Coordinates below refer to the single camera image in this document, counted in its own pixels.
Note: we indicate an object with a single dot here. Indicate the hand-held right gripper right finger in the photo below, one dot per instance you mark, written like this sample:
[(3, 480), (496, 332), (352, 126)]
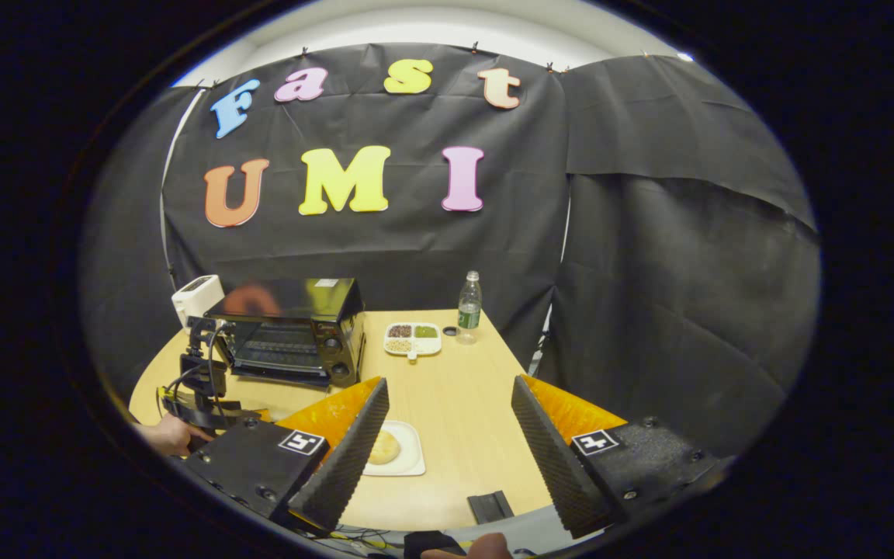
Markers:
[(552, 466)]

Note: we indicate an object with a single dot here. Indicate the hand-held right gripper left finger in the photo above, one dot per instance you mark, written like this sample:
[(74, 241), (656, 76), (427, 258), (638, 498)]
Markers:
[(354, 458)]

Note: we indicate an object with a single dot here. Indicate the round bread bun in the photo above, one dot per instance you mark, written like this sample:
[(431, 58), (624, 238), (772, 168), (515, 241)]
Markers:
[(384, 448)]

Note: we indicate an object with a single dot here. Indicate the black electric oven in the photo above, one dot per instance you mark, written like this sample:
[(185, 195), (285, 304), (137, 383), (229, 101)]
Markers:
[(315, 310)]

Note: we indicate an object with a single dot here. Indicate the white square plate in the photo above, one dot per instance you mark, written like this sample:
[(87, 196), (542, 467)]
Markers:
[(410, 458)]

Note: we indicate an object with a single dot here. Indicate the black ribbed block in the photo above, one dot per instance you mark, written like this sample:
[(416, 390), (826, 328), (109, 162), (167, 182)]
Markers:
[(490, 507)]

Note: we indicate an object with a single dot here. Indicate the white toaster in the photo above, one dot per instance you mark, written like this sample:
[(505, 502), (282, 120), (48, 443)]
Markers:
[(195, 299)]

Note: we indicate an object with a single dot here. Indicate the white divided snack dish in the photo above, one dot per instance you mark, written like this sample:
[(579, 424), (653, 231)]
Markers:
[(412, 341)]

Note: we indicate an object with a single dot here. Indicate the clear plastic water bottle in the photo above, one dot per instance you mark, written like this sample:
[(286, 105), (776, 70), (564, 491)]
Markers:
[(469, 310)]

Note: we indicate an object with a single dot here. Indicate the black backdrop cloth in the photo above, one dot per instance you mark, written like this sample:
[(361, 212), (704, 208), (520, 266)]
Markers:
[(649, 272)]

